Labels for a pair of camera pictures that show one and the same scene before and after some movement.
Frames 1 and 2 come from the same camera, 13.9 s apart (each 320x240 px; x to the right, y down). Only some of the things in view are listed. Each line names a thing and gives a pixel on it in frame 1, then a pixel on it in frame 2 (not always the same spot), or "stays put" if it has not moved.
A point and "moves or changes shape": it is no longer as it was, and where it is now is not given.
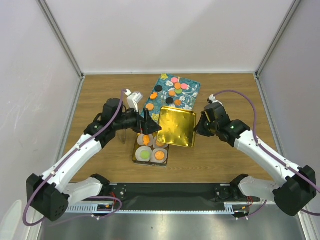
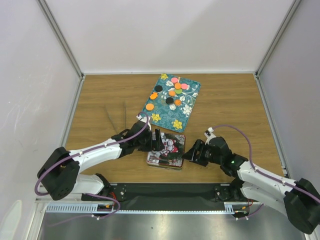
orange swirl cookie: x=177 y=102 stays put
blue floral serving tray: x=172 y=91 stays put
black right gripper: x=199 y=129 -> x=191 y=154
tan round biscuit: x=150 y=106 stays put
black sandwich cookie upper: x=158 y=88 stays put
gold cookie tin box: x=148 y=151 -> x=166 y=167
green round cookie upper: x=178 y=91 stays put
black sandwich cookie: x=169 y=100 stays put
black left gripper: x=149 y=126 -> x=156 y=145
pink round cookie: x=174 y=80 stays put
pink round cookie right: x=184 y=86 stays put
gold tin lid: x=176 y=126 -> x=173 y=155
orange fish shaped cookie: x=146 y=140 moves or changes shape
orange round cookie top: x=177 y=85 stays put
